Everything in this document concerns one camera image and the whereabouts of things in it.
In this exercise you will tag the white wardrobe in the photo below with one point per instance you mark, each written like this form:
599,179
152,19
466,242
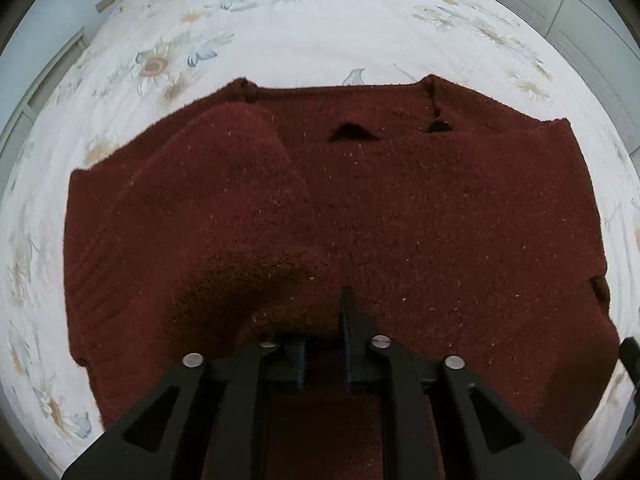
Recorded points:
596,42

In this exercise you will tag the left wall socket plate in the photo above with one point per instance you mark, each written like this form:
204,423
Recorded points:
102,5

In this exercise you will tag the dark red knit sweater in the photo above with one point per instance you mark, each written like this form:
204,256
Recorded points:
462,226

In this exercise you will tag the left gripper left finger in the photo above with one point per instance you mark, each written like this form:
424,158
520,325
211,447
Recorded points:
206,421

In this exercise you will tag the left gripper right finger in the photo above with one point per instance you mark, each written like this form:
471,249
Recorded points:
439,420

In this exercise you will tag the white radiator cover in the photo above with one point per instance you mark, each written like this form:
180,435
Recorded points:
22,119

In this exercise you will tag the floral white bed cover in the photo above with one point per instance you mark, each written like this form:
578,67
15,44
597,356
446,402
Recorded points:
146,58

